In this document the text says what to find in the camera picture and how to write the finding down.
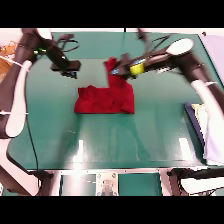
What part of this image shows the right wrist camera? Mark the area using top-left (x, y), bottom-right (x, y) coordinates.
top-left (136, 28), bottom-right (172, 54)

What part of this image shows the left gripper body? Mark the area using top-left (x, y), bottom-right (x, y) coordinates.
top-left (49, 54), bottom-right (82, 73)

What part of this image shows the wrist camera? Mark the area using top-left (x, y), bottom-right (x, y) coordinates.
top-left (136, 28), bottom-right (172, 54)
top-left (55, 33), bottom-right (80, 54)

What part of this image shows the silver frame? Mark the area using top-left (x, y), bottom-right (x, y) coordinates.
top-left (26, 167), bottom-right (224, 197)

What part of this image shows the navy garment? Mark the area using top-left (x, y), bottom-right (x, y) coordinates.
top-left (184, 101), bottom-right (208, 158)

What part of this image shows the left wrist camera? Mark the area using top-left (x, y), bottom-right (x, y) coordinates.
top-left (55, 33), bottom-right (80, 54)

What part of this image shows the cream garment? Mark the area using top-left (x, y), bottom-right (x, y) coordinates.
top-left (192, 103), bottom-right (209, 134)

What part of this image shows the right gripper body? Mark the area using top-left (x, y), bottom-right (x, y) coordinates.
top-left (115, 52), bottom-right (148, 80)

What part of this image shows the black cable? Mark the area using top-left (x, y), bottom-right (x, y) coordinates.
top-left (25, 113), bottom-right (42, 174)

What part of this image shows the red T-shirt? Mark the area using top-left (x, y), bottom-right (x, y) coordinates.
top-left (73, 56), bottom-right (136, 115)

